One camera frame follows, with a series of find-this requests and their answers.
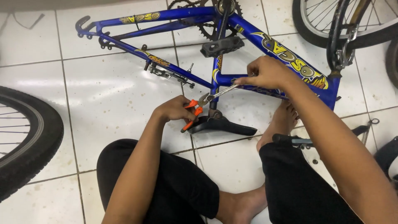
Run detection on person's foot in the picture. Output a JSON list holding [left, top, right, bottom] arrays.
[[216, 184, 268, 224], [256, 100, 300, 152]]

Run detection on black bicycle wheel with spokes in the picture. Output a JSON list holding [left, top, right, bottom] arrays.
[[0, 86, 64, 203]]

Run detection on person's right foot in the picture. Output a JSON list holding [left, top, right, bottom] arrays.
[[256, 100, 300, 152]]

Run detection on bicycle chainring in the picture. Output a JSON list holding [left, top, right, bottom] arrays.
[[167, 0, 244, 41]]

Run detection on bicycle wheel with silver rim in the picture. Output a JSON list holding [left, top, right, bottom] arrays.
[[292, 0, 398, 50]]

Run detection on orange-handled pliers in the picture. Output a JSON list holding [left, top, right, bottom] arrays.
[[181, 92, 211, 134]]

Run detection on black bicycle fork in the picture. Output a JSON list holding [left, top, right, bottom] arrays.
[[326, 0, 355, 78]]

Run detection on black bicycle tire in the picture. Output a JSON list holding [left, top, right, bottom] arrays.
[[385, 39, 398, 89]]

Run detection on black cable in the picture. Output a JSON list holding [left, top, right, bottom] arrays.
[[0, 12, 46, 35]]

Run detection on blue bicycle frame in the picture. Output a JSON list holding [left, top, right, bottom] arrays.
[[75, 6, 342, 111]]

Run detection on person's black shorts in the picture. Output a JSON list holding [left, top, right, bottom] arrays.
[[96, 138, 364, 224]]

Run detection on black bicycle pedal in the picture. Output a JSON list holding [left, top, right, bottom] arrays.
[[200, 36, 245, 58]]

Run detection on person's right hand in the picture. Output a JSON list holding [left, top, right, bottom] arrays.
[[234, 56, 299, 91]]

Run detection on black bicycle saddle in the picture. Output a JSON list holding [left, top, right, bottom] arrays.
[[187, 109, 258, 136]]

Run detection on silver brake caliper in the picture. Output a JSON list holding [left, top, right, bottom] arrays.
[[336, 25, 359, 69]]

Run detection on black and white object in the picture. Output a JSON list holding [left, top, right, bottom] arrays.
[[373, 136, 398, 181]]

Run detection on person's left hand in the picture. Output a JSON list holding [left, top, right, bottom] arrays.
[[154, 95, 198, 124]]

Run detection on silver wrench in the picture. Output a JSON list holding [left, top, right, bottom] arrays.
[[205, 74, 256, 102]]

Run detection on person's left foot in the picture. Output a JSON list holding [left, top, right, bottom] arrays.
[[216, 184, 268, 224]]

